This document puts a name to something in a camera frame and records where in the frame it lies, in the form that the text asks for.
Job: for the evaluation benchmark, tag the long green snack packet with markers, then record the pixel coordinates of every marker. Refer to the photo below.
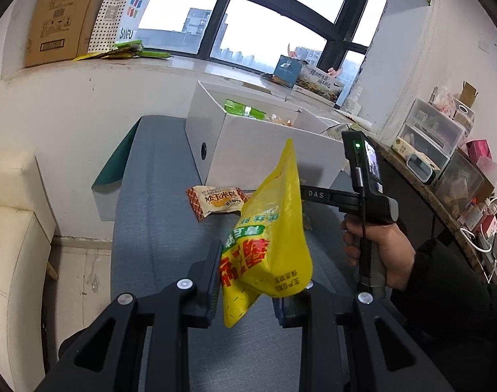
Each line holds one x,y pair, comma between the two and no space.
240,109

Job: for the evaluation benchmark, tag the white cardboard storage box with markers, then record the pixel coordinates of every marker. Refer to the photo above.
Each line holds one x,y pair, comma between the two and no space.
236,151

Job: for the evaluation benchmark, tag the pink gift box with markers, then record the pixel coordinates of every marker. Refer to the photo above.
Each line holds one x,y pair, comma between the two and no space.
480,155

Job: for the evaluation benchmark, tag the white bottle on sill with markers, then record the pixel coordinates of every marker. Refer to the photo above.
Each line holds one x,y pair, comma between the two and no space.
351,103

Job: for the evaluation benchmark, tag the cream leather sofa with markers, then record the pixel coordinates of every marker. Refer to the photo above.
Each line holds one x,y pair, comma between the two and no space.
27,227

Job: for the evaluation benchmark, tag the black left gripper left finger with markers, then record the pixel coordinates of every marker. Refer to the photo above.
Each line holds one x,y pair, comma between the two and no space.
141,343

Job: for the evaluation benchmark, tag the white black alarm clock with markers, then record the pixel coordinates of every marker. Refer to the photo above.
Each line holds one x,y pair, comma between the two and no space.
422,169

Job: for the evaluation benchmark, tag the yellow snack bag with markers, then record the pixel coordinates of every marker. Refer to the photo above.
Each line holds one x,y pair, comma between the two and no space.
266,253

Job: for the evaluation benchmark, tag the dark wooden side shelf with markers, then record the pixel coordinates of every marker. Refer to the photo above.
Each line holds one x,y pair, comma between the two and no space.
425,217

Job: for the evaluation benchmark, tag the cream seaweed snack bag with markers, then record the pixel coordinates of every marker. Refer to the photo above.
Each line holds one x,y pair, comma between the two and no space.
335,131

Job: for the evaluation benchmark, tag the brown patterned cookie packet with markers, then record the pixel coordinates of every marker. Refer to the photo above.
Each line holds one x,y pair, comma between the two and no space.
206,200

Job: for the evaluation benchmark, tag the person's right hand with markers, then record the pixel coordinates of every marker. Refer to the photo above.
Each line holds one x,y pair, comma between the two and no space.
395,250

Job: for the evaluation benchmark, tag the clear plastic drawer unit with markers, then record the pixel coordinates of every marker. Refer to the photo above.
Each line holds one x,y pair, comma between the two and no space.
431,132

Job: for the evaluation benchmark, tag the green snack packets on sill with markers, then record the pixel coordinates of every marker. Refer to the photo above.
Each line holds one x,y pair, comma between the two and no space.
126,50

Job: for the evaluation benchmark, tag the white SANFU paper bag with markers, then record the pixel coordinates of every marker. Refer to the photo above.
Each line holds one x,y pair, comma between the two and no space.
117,21

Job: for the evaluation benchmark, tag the blue small box on sill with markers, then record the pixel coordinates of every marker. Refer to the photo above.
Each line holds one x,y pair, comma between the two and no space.
287,71

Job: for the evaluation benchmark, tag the printed long box on sill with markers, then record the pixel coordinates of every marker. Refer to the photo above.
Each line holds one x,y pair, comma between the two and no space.
319,82

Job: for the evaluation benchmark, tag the round cracker packet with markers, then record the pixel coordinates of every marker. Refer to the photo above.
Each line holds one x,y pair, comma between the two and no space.
278,120

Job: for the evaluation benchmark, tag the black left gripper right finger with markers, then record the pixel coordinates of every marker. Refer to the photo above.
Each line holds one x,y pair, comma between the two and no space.
354,344

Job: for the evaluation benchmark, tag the brown cardboard box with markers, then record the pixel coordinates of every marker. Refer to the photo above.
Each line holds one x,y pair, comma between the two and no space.
60,30

